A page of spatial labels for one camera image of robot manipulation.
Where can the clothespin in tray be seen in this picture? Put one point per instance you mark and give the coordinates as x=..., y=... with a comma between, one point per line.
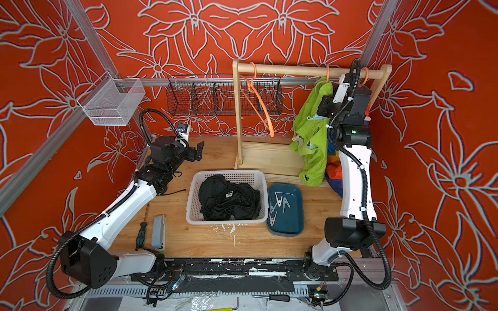
x=279, y=199
x=272, y=218

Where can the orange hanger of rainbow shorts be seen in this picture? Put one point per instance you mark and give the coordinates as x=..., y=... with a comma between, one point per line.
x=366, y=76

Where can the teal plastic tray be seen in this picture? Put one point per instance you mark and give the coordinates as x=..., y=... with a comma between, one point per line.
x=291, y=222

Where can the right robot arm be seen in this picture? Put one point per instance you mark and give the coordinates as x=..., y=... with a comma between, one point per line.
x=357, y=225

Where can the green handled screwdriver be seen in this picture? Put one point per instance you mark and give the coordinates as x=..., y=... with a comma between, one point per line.
x=140, y=239

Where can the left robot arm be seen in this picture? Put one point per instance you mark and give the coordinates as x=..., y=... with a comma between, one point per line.
x=82, y=260

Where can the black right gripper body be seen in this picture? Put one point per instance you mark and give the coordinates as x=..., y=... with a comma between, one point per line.
x=327, y=107

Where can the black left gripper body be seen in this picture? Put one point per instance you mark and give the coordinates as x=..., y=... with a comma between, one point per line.
x=189, y=153

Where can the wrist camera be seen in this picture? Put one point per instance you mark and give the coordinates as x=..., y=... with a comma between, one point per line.
x=183, y=130
x=341, y=94

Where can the lime green shorts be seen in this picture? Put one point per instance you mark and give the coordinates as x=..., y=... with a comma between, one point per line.
x=310, y=135

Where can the clear acrylic wall bin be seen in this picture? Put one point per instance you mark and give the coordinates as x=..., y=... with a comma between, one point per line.
x=112, y=102

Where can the orange clothes hanger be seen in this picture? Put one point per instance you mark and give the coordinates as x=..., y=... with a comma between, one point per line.
x=253, y=90

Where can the rainbow striped shorts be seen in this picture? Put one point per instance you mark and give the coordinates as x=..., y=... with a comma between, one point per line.
x=333, y=173

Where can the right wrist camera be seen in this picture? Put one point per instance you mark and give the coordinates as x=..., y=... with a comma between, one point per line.
x=341, y=94

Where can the light green clothespin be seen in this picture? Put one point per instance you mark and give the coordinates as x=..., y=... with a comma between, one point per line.
x=285, y=204

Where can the white plastic basket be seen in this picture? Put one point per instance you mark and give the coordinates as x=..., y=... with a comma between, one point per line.
x=255, y=178

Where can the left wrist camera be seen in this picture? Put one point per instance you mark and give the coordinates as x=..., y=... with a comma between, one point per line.
x=183, y=130

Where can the grey rectangular block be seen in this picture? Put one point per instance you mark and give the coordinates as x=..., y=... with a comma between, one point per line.
x=158, y=237

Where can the black shorts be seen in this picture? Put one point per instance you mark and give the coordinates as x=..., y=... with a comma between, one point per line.
x=222, y=200

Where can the black wire wall basket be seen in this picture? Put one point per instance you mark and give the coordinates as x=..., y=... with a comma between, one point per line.
x=214, y=95

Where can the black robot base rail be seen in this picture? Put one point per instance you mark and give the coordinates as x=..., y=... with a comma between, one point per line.
x=241, y=276

